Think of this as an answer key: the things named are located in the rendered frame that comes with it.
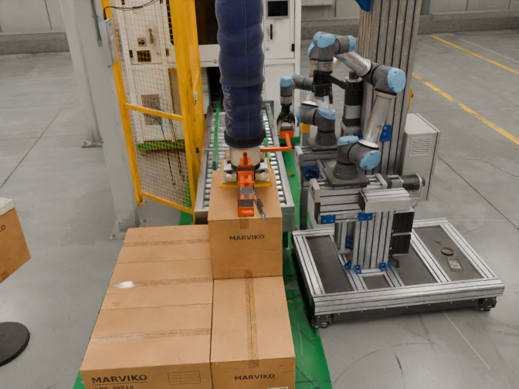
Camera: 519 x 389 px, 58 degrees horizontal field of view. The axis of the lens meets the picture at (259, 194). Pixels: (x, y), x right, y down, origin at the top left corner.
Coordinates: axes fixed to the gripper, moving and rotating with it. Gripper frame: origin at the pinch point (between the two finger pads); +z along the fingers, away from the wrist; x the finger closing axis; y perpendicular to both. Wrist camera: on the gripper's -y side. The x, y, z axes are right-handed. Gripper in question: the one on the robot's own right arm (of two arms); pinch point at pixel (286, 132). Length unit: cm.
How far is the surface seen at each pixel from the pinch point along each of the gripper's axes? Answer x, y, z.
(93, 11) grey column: -126, -73, -65
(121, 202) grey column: -132, -75, 87
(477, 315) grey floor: 124, 46, 118
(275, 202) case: -10, 46, 24
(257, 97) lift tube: -18, 37, -35
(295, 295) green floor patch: 5, 17, 118
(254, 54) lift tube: -19, 39, -57
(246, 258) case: -28, 61, 50
